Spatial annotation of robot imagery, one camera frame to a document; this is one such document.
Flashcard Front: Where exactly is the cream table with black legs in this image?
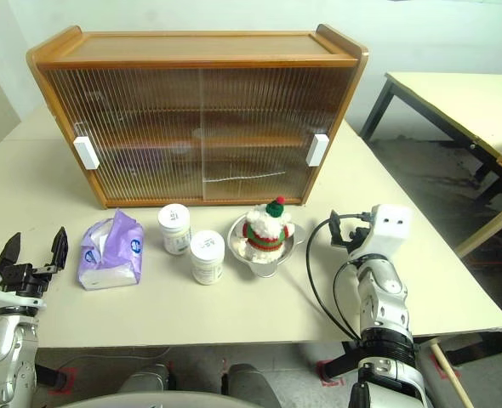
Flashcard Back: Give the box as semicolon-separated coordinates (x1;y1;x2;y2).
359;71;502;258

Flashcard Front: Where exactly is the purple tissue pack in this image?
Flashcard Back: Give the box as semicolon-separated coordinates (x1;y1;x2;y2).
76;207;145;292

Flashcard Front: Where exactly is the rounded grey left leg cover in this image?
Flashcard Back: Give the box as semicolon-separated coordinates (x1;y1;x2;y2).
118;363;174;394

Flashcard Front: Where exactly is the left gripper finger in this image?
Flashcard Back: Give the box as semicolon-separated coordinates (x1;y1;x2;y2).
0;231;23;274
45;226;69;274

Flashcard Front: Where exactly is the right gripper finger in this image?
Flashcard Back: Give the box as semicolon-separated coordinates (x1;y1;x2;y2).
328;209;345;247

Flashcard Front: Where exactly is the rounded grey leg cover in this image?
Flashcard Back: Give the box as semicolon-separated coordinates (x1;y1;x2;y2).
227;363;284;408
118;363;174;394

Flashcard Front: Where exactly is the grey robot torso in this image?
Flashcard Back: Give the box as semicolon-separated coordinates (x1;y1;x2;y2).
70;390;239;408

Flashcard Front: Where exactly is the rounded grey right leg cover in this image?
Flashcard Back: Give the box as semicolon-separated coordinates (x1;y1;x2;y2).
227;363;284;408

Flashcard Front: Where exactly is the brown wooden cabinet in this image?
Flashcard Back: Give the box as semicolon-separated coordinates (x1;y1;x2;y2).
26;24;370;210

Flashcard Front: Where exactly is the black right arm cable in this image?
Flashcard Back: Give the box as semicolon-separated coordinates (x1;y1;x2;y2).
305;211;378;343

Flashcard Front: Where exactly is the white plastic jar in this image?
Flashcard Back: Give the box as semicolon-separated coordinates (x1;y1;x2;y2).
157;203;191;256
190;229;226;286

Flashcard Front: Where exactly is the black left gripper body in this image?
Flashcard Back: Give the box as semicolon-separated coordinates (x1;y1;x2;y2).
0;263;56;301

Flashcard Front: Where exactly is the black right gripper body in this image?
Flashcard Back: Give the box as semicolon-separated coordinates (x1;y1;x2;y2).
339;224;371;255

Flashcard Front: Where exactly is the white plush doll striped sweater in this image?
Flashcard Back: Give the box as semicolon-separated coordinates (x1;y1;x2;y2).
242;195;297;261

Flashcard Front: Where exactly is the metal colander bowl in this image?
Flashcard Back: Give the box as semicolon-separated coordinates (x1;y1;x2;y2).
227;212;307;280

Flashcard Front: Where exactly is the white door handle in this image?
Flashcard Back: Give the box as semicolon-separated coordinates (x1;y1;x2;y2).
305;133;330;167
72;135;100;171

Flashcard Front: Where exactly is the ribbed glass sliding door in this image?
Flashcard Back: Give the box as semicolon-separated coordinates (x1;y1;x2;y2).
200;66;354;201
44;70;205;203

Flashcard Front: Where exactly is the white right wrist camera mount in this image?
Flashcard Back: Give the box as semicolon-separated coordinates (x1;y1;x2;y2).
347;203;414;267

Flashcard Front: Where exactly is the black table leg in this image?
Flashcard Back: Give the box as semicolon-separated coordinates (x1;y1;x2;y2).
321;329;502;382
35;363;71;390

